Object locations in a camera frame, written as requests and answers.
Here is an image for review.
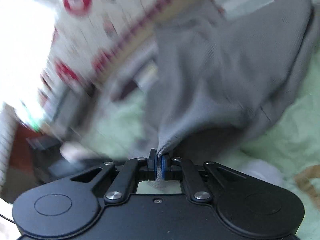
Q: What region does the bear print quilt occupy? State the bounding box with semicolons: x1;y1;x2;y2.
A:
36;0;169;97

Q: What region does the grey knit garment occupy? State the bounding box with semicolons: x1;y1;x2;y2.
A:
130;0;319;164

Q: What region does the light green blanket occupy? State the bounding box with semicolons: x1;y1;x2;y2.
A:
81;53;319;239

